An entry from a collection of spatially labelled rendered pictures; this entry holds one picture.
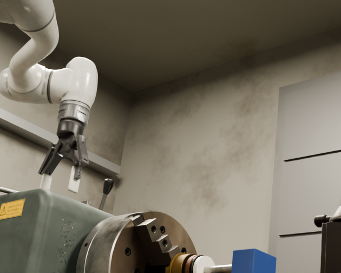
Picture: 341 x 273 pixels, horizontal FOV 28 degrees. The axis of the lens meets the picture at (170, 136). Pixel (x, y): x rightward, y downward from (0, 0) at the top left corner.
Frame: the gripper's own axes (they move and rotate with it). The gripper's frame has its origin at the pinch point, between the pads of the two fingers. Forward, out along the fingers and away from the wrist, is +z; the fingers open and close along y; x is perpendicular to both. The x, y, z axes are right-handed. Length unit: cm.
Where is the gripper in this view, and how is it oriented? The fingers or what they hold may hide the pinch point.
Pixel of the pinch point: (58, 191)
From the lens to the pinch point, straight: 190.3
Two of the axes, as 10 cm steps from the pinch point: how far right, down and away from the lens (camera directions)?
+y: 7.2, -1.9, -6.7
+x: 6.8, 3.7, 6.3
